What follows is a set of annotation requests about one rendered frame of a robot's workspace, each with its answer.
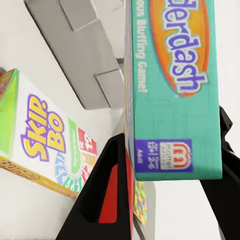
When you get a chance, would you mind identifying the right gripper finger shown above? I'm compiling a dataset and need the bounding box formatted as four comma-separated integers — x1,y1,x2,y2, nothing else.
219,106,233,131

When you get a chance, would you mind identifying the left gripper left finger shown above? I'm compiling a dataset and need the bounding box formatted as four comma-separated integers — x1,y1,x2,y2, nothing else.
55,133,131,240

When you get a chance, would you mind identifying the board game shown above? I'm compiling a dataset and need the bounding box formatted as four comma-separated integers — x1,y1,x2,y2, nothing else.
124,0,223,182
0,68,99,200

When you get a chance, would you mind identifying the jigsaw puzzle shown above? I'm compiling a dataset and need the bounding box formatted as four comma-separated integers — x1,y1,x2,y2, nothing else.
133,176,147,226

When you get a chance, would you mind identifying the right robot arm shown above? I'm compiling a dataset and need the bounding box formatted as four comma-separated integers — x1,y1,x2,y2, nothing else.
218,106,234,240

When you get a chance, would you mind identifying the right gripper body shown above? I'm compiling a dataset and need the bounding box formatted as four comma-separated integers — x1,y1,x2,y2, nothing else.
220,128,231,147

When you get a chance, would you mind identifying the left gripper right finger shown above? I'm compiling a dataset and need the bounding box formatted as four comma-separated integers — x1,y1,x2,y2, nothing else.
200,146,240,240

